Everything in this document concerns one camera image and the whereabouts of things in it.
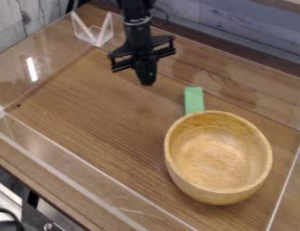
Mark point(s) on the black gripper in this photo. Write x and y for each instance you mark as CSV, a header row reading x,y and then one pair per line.
x,y
141,50

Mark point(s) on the green rectangular block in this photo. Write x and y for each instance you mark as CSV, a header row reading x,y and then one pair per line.
x,y
193,100

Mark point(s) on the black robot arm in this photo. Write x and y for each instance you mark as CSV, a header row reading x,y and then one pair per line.
x,y
134,10

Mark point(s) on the wooden brown bowl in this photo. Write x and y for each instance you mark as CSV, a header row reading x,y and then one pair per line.
x,y
218,157

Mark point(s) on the clear acrylic corner bracket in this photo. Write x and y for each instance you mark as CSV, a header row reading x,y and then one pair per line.
x,y
94,35

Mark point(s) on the clear acrylic enclosure wall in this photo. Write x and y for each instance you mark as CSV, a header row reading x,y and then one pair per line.
x,y
82,132

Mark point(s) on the black table frame bracket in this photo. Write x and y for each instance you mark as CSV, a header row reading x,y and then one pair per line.
x,y
40,217

